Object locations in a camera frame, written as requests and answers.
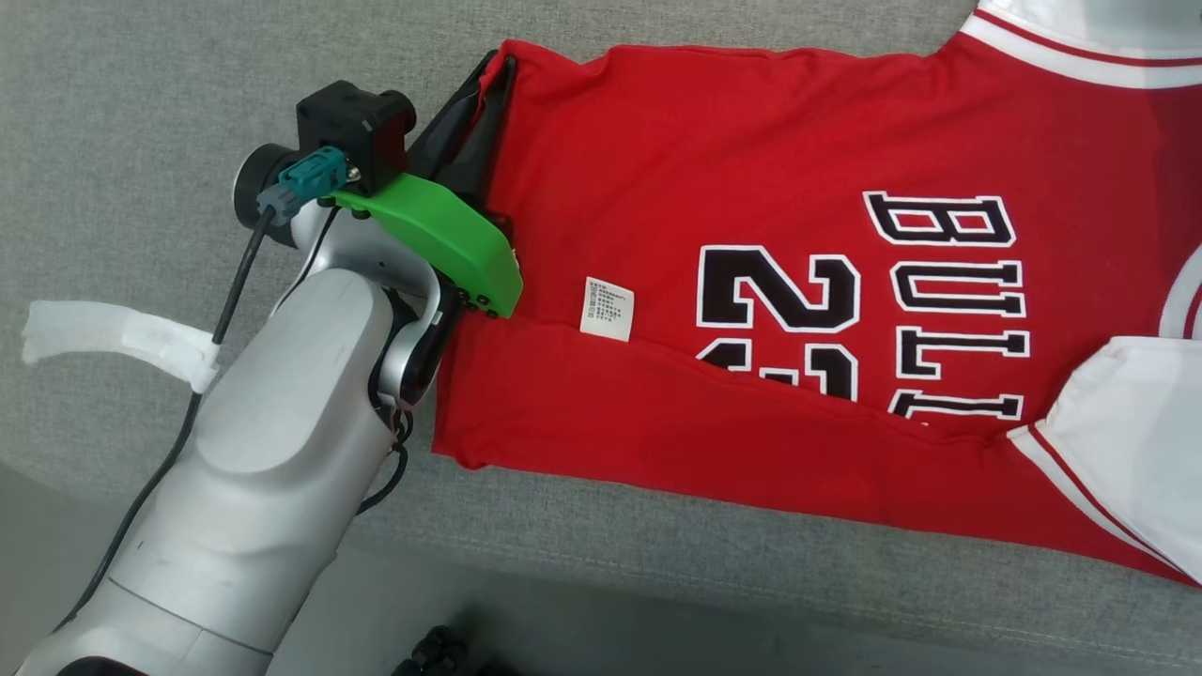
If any teal left camera connector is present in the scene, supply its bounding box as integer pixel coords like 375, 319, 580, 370
255, 145, 349, 216

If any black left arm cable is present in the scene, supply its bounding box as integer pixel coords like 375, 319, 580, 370
54, 205, 410, 632

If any white tape on cable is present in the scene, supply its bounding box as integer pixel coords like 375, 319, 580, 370
20, 300, 223, 394

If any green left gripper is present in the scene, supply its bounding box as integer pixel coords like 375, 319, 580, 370
330, 52, 525, 321

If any grey fabric sofa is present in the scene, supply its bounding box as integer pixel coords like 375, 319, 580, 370
0, 0, 1202, 676

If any red basketball jersey white trim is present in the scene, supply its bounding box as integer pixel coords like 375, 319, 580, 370
432, 0, 1202, 589

